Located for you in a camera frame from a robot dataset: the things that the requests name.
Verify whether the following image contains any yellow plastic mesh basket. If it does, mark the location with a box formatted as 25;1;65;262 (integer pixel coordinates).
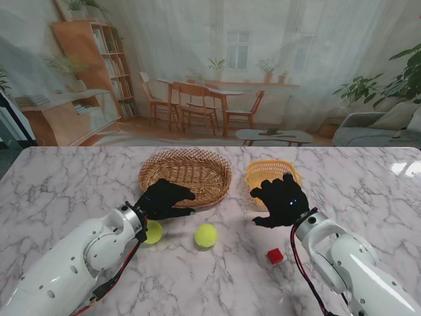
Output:
243;159;303;208

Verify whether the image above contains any brown oval wicker basket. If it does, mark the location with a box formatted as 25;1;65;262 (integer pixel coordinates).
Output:
137;148;233;210

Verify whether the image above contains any printed room scene backdrop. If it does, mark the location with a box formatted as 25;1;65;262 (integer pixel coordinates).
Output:
0;0;421;147

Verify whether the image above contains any yellow-green tennis ball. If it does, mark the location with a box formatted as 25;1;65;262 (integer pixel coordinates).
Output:
194;223;218;248
144;221;164;244

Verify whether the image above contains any red black arm cable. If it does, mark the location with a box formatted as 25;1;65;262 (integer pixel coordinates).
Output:
70;228;145;316
289;226;330;316

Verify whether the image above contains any red black left arm cable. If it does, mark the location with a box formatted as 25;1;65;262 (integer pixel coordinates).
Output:
70;228;145;316

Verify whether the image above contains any red black right arm cable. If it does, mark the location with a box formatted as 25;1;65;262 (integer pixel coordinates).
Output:
289;226;330;316

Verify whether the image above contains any red toy block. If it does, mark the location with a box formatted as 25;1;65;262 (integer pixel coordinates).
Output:
266;248;284;265

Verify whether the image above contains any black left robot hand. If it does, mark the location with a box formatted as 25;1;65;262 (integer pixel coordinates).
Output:
135;178;197;221

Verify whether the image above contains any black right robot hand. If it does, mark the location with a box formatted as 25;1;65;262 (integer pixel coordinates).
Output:
249;172;310;230

